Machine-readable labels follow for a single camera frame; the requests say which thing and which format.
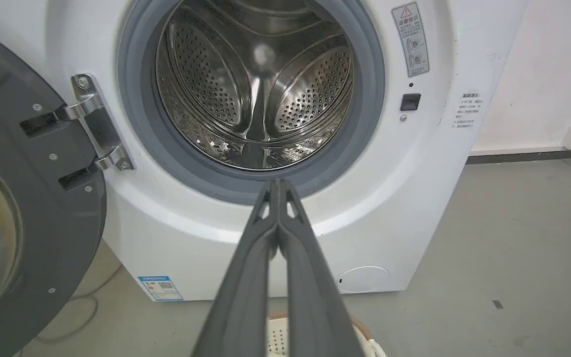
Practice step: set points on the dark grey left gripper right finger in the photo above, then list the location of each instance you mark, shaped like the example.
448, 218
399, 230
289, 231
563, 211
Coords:
315, 297

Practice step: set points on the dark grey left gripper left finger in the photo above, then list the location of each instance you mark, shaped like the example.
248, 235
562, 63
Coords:
246, 297

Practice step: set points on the stainless steel washing machine drum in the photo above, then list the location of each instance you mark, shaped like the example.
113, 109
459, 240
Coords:
256, 84

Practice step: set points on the round white filter cover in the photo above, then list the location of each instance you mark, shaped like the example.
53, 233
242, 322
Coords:
363, 279

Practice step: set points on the white perforated laundry basket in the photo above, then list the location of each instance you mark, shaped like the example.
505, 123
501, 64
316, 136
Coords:
276, 339

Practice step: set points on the blue energy label sticker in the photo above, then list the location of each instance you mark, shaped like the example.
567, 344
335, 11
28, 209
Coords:
161, 288

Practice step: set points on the white front-load washing machine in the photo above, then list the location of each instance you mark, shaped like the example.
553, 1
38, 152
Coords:
399, 198

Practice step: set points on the black door latch socket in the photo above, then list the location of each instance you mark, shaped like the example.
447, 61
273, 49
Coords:
410, 101

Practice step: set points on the grey rubber door gasket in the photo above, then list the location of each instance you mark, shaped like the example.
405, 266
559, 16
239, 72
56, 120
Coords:
137, 99

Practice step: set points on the chrome door hinge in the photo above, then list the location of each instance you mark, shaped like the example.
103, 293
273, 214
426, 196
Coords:
98, 124

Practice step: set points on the black text instruction sticker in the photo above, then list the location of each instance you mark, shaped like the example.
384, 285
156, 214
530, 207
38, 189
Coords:
468, 111

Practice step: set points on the grey washing machine door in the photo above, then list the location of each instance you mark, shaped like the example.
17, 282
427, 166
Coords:
23, 198

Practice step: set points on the grey warning sticker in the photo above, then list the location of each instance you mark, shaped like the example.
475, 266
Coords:
411, 39

